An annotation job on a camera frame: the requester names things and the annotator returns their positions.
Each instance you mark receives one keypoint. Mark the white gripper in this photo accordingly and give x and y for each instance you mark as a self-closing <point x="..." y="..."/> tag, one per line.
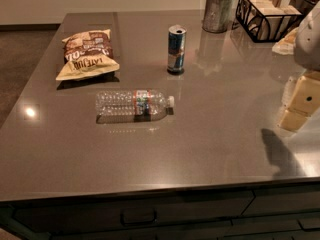
<point x="309" y="44"/>

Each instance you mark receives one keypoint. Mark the clear plastic water bottle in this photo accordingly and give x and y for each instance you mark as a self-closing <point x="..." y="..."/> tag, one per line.
<point x="147" y="102"/>

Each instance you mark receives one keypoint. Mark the yellow wrapped snack packet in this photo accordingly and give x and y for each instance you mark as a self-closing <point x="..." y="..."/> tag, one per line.
<point x="286" y="45"/>

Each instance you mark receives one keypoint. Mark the snack packets in basket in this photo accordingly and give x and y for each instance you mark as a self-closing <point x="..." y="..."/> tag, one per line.
<point x="268" y="20"/>

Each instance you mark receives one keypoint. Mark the grey metal pot with flowers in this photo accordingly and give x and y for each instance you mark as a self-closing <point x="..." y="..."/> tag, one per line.
<point x="216" y="15"/>

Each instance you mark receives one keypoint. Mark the blue silver energy drink can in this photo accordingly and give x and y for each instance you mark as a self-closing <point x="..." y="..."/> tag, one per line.
<point x="176" y="49"/>

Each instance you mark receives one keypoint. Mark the yellow brown chip bag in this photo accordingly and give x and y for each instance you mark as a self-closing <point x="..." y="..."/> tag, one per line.
<point x="87" y="54"/>

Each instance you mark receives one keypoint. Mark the black wire basket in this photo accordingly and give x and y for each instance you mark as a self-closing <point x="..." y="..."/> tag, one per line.
<point x="242" y="15"/>

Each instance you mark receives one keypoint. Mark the dark drawer handle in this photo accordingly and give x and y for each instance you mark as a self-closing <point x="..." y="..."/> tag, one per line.
<point x="138" y="217"/>

